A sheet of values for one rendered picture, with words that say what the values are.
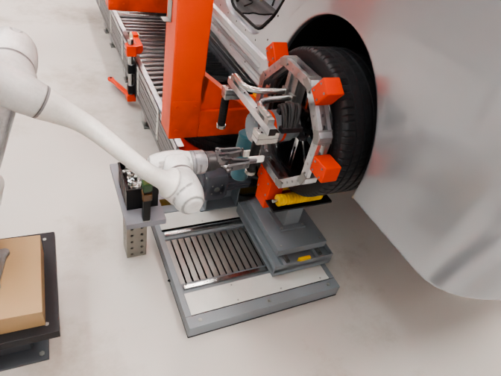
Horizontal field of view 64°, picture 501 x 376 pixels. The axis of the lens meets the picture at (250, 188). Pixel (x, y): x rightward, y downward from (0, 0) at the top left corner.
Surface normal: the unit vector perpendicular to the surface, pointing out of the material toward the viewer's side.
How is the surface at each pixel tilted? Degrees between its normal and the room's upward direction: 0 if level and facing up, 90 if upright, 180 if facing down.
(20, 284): 5
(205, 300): 0
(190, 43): 90
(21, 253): 5
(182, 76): 90
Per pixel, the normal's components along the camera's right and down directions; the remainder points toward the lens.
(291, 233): 0.18, -0.76
